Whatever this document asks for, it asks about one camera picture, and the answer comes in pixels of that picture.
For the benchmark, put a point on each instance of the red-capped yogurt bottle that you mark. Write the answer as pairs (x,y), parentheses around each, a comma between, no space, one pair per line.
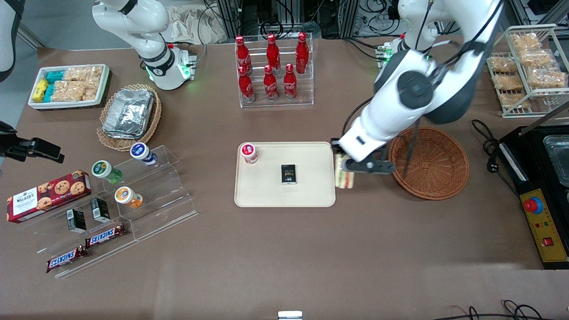
(249,153)

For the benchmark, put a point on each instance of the small black box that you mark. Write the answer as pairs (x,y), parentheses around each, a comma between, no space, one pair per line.
(289,174)
(100,210)
(76,221)

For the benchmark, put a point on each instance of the blue-capped drink bottle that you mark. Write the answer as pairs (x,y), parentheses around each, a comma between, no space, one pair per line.
(142,152)

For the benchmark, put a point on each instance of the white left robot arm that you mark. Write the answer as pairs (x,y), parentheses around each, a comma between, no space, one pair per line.
(400,111)

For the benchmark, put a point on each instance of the black sealing machine yellow panel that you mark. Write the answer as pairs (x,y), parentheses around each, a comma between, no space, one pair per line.
(546,178)

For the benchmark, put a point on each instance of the cream plastic tray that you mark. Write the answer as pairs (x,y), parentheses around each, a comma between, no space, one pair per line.
(266,191)

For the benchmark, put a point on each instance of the yellow snack packet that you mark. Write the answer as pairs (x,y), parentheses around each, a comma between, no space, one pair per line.
(40,90)

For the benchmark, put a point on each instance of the crispy snack bag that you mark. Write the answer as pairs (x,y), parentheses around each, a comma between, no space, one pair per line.
(525,42)
(535,58)
(509,82)
(514,101)
(546,79)
(502,65)

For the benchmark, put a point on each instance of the small white block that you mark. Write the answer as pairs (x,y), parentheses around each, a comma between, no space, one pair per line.
(290,315)

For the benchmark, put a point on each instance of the teal snack packet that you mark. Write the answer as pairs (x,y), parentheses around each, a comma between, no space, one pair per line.
(49,93)
(55,77)

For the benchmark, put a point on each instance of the white rectangular snack bin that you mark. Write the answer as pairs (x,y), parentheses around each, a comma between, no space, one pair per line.
(103,84)

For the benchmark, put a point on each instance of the white and black curved object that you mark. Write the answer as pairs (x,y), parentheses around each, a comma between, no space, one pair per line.
(9,40)

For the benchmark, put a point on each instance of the orange-capped drink bottle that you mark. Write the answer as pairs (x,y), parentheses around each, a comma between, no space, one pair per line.
(126,196)

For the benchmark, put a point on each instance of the clear acrylic bottle rack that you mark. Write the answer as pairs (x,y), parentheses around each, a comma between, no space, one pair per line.
(306,95)

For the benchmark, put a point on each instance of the clear bag of crackers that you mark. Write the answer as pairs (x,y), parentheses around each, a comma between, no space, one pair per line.
(86,92)
(93,73)
(64,92)
(73,74)

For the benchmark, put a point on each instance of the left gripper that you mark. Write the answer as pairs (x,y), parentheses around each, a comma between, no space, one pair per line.
(334,139)

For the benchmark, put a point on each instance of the white crumpled cloth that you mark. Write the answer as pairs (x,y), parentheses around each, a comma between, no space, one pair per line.
(195,24)

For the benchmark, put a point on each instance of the Snickers bar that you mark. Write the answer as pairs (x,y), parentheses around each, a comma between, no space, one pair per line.
(106,235)
(66,259)

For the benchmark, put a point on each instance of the sandwich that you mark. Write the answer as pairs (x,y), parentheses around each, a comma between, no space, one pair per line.
(344,178)

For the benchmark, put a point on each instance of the light wicker basket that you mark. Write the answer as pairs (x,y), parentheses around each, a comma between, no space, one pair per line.
(153,120)

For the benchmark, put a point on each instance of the red Walkers cookie box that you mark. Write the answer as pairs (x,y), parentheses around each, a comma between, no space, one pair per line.
(44,198)

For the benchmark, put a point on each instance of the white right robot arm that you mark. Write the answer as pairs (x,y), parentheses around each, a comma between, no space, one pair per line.
(151,40)

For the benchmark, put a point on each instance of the stack of foil containers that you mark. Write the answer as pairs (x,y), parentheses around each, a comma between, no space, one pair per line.
(129,113)

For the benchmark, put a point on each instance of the clear acrylic stepped stand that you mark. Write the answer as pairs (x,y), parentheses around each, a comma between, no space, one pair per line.
(160,200)

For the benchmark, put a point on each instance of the green-capped drink bottle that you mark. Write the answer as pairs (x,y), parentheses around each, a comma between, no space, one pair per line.
(104,170)

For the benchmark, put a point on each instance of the red cola bottle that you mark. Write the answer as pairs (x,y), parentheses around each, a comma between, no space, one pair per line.
(272,53)
(246,86)
(270,85)
(290,84)
(302,53)
(241,55)

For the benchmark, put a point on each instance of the brown round wicker basket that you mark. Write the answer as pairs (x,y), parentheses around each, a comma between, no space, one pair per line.
(435,169)

